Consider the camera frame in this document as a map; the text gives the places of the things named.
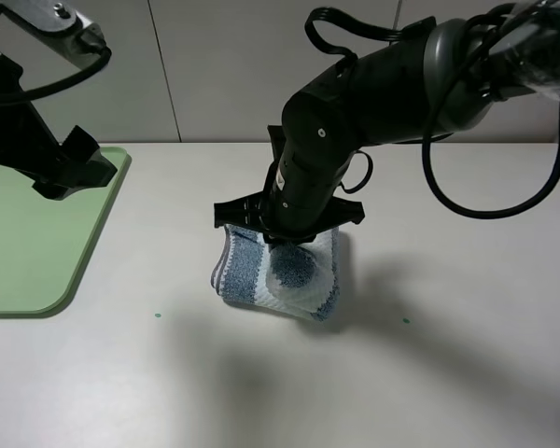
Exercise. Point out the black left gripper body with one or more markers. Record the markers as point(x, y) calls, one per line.
point(58, 169)

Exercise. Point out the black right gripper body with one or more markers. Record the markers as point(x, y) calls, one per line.
point(297, 201)

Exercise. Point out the blue white striped towel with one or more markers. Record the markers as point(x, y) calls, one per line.
point(297, 280)

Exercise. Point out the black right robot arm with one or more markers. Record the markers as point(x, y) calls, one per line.
point(418, 84)

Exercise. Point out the green plastic tray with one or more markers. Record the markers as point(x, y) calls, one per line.
point(45, 246)

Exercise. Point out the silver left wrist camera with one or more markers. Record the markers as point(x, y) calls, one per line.
point(60, 27)

